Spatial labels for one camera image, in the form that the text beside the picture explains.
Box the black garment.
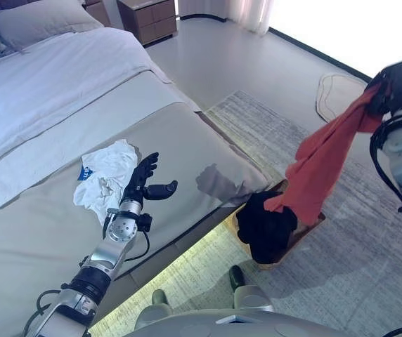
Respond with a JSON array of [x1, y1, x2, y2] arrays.
[[235, 190, 299, 265]]

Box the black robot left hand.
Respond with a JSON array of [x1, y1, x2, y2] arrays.
[[119, 152, 179, 205]]

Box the white blue chest tag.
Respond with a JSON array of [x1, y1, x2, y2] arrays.
[[215, 315, 254, 324]]

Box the white duvet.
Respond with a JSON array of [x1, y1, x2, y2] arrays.
[[0, 26, 153, 173]]

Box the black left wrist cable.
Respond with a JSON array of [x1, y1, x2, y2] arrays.
[[122, 230, 151, 264]]

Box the woven wooden basket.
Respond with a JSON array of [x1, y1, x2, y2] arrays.
[[235, 178, 327, 271]]

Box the bed with grey cover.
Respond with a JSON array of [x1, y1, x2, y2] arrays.
[[0, 101, 268, 337]]

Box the orange red garment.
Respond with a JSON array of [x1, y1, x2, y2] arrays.
[[264, 84, 387, 225]]

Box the robot left leg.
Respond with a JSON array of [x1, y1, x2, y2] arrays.
[[136, 289, 174, 330]]

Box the robot leg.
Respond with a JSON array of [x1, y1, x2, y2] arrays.
[[228, 265, 276, 314], [136, 289, 174, 330]]

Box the plain beige pillow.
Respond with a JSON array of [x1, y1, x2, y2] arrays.
[[0, 0, 103, 52]]

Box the dark window frame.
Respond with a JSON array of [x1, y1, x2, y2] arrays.
[[267, 26, 374, 84]]

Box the grey bed base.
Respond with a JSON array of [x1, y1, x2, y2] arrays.
[[88, 196, 254, 327]]

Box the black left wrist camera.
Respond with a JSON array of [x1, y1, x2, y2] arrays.
[[136, 212, 153, 232]]

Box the white garment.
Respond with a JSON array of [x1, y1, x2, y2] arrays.
[[73, 139, 142, 225]]

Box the small beige floor mat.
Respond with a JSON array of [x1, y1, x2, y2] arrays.
[[315, 72, 369, 124]]

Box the white sheer curtain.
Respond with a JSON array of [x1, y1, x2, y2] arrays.
[[178, 0, 275, 36]]

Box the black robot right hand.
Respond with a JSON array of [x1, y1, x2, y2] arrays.
[[365, 58, 402, 117]]

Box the brown wooden nightstand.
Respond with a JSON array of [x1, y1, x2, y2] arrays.
[[116, 0, 178, 46]]

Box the pale grey piped bed sheet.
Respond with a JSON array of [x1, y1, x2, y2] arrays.
[[0, 66, 202, 225]]

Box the brown wooden side cabinet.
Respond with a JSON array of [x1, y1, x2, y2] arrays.
[[83, 0, 112, 27]]

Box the robot right leg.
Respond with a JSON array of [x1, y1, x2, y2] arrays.
[[228, 265, 276, 314]]

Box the grey striped rug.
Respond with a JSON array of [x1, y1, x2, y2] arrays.
[[88, 89, 402, 337]]

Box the pale robot torso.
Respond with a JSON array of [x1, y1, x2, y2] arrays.
[[123, 308, 356, 337]]

